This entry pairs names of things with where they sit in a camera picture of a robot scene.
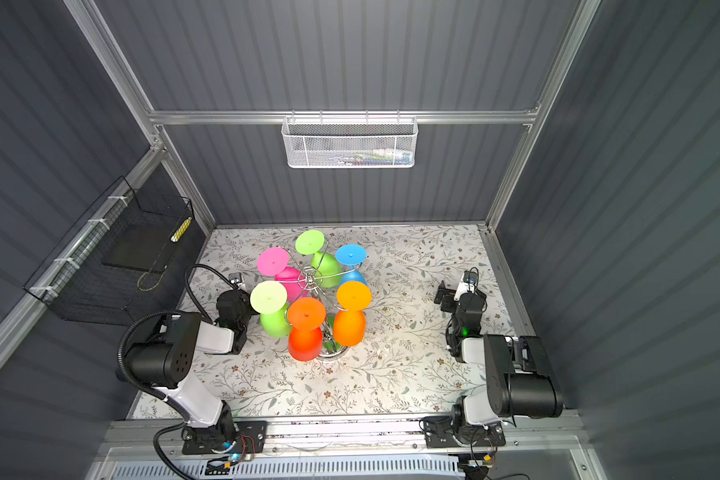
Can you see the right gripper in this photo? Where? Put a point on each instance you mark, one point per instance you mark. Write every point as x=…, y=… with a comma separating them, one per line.
x=448, y=295

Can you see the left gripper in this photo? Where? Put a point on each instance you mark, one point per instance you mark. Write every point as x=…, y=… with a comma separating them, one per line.
x=240, y=301

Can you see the red wine glass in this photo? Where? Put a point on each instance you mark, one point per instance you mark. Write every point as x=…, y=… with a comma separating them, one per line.
x=306, y=316

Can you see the chrome wine glass rack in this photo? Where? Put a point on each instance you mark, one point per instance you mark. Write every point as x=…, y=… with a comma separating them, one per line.
x=331, y=349

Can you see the orange wine glass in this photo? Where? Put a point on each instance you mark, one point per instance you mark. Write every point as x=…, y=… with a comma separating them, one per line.
x=350, y=322

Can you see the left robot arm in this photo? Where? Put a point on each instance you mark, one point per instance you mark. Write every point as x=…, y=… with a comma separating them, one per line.
x=155, y=356

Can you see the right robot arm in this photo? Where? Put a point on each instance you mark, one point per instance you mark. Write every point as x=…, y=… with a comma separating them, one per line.
x=519, y=378

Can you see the yellow-green wine glass front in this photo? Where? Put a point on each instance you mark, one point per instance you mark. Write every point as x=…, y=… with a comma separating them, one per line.
x=270, y=300

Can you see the pink wine glass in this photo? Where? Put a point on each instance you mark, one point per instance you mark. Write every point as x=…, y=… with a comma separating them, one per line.
x=274, y=262

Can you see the green wine glass back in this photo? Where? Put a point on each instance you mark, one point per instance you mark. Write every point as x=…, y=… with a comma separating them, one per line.
x=325, y=267

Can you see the blue wine glass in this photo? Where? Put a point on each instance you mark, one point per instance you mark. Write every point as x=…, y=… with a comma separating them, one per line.
x=351, y=256

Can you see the yellow marker in basket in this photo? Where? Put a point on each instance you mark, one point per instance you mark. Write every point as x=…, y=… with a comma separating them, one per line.
x=181, y=229

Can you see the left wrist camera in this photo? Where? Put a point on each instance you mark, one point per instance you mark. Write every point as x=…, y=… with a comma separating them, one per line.
x=236, y=278

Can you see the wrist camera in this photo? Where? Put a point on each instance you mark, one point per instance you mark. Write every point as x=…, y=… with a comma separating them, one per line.
x=470, y=281
x=236, y=278

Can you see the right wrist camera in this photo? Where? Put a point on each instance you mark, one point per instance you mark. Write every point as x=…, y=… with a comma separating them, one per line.
x=470, y=281

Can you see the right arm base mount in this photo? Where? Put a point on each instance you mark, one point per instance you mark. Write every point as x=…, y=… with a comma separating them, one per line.
x=442, y=431

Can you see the black wire wall basket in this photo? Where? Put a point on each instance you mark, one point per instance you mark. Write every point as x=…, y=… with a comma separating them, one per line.
x=121, y=264

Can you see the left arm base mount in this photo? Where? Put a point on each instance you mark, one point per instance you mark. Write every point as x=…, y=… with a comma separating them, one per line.
x=244, y=437

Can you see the white perforated cable tray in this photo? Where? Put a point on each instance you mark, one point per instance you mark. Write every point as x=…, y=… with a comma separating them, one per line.
x=416, y=466

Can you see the white wire wall basket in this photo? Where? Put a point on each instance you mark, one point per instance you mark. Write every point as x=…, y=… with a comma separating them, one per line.
x=364, y=145

